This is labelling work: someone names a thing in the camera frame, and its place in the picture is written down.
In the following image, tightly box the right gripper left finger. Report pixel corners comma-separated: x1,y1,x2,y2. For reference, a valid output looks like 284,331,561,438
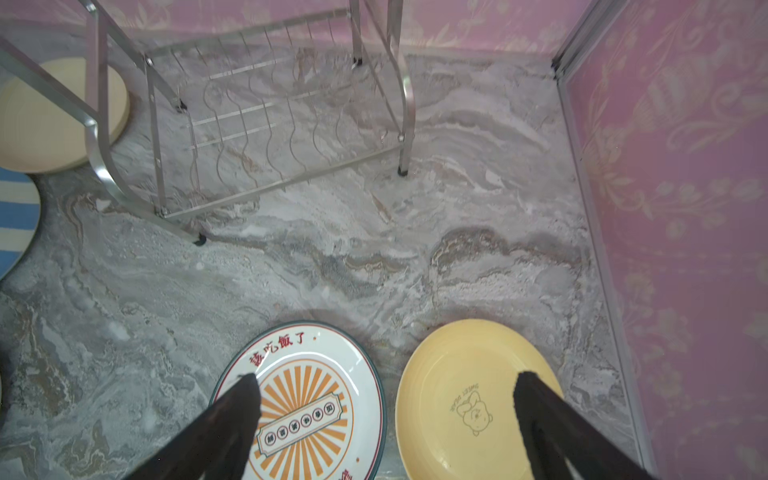
127,373,261,479

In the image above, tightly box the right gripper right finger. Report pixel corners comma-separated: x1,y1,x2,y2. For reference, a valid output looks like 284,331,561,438
513,371,652,479

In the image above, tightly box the yellow plate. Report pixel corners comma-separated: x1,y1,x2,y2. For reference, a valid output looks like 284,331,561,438
395,319,562,479

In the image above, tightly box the sunburst pattern plate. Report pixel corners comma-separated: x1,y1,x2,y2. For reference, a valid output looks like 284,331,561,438
211,320,387,479

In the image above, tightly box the chrome wire dish rack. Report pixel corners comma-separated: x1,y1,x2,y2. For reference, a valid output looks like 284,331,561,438
1,1,416,245

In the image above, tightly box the blue striped plate rear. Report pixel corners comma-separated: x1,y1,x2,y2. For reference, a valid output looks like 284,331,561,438
0,169,41,278

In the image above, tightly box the cream plate back left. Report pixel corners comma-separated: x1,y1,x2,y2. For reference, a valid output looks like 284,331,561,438
1,57,130,174

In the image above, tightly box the right aluminium corner post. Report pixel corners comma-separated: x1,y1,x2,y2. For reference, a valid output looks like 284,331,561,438
551,0,627,80

